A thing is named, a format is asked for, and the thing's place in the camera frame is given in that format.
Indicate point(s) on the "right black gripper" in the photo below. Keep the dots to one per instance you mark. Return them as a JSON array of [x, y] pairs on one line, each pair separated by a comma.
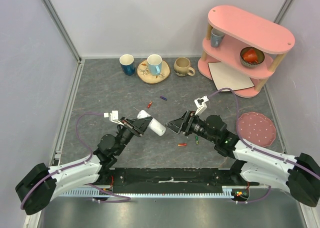
[[187, 123]]

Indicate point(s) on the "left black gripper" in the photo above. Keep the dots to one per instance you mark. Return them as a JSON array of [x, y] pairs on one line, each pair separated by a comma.
[[142, 123]]

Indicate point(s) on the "white remote control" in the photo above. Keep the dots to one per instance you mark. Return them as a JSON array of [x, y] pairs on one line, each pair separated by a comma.
[[154, 125]]

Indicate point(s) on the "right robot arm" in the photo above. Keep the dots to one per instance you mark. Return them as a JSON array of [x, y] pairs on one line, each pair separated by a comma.
[[297, 175]]

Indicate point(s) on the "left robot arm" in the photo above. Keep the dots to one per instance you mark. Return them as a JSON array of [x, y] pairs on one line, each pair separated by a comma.
[[42, 184]]

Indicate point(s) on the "green battery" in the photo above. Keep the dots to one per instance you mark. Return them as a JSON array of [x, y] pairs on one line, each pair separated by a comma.
[[197, 139]]

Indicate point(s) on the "beige floral saucer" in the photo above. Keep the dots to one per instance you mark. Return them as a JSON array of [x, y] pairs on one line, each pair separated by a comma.
[[145, 75]]

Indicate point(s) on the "beige ceramic mug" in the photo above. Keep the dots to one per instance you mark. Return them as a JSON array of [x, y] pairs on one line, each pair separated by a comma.
[[182, 67]]

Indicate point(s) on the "light blue mug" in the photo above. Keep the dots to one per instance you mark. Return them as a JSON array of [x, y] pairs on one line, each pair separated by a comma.
[[154, 63]]

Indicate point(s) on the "dark blue mug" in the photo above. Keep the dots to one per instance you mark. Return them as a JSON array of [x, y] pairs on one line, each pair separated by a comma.
[[127, 64]]

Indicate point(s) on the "white square plate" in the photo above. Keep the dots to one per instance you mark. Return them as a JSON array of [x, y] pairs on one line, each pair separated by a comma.
[[225, 76]]

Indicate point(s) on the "pink dotted plate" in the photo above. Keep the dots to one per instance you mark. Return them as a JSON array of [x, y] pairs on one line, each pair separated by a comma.
[[256, 128]]

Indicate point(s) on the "grey mug on shelf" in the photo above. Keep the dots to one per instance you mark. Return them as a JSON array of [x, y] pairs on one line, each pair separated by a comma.
[[216, 37]]

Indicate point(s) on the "red cup in bowl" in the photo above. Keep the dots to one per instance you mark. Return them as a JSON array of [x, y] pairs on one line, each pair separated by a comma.
[[250, 56]]

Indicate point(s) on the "pink three-tier shelf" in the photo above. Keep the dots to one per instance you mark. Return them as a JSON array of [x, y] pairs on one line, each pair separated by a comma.
[[246, 42]]

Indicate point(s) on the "patterned dark bowl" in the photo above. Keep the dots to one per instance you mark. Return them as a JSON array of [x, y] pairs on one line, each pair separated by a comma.
[[260, 54]]

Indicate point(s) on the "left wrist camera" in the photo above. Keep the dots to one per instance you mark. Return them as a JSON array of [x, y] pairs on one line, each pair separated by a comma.
[[113, 116]]

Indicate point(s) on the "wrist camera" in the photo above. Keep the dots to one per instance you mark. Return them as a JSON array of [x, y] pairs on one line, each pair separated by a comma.
[[113, 116], [201, 105]]

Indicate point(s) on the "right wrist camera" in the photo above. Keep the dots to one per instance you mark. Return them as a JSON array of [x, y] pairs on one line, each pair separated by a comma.
[[201, 105]]

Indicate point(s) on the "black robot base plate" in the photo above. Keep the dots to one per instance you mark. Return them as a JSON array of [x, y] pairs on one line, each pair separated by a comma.
[[169, 180]]

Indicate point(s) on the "white cable duct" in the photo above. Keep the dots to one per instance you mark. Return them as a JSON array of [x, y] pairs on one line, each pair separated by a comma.
[[90, 192]]

